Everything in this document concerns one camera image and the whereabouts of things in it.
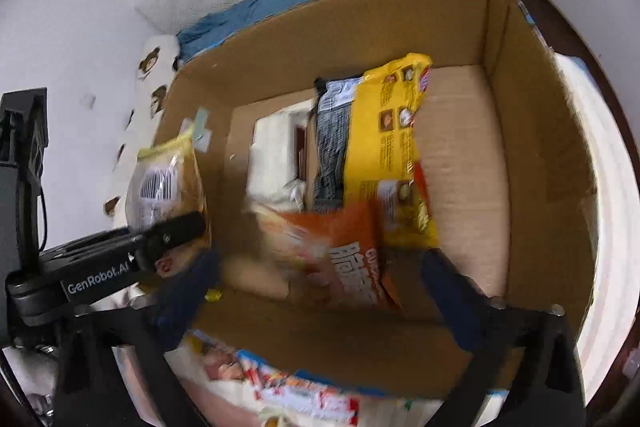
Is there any brown and yellow snack packet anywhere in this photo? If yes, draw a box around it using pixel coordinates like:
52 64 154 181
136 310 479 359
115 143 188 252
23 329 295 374
125 127 213 258

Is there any green tape label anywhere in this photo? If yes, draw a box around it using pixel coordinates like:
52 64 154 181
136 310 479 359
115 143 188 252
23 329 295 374
180 109 213 152

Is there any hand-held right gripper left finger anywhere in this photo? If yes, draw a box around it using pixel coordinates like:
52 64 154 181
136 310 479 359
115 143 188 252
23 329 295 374
52 249 223 427

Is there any orange and silver snack packet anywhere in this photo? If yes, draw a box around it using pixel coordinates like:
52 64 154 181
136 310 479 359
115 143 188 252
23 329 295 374
250 199 401 310

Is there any large yellow snack bag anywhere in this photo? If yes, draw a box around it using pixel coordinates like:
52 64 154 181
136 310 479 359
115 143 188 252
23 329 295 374
345 53 440 250

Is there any cardboard box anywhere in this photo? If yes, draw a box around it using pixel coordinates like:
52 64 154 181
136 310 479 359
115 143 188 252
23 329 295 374
150 0 601 400

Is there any grey black snack packet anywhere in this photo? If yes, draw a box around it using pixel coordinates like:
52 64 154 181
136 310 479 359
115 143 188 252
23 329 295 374
312 77 366 212

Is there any bear print pillow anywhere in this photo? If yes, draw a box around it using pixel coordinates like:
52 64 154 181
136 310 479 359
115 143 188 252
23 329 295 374
102 34 183 228

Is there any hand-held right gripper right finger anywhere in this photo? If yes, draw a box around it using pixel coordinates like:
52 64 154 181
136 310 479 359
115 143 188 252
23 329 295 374
420 249 588 427

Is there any white snack packet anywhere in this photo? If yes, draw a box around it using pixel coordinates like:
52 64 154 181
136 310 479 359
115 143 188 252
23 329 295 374
245 104 318 210

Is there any white striped cloth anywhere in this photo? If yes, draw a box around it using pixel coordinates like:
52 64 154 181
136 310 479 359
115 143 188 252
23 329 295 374
550 52 636 403

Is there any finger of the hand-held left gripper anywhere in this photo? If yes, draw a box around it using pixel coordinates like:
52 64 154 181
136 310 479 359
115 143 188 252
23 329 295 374
129 212 208 273

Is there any colourful printed packet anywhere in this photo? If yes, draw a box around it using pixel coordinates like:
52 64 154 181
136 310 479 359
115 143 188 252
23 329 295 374
165 329 506 427

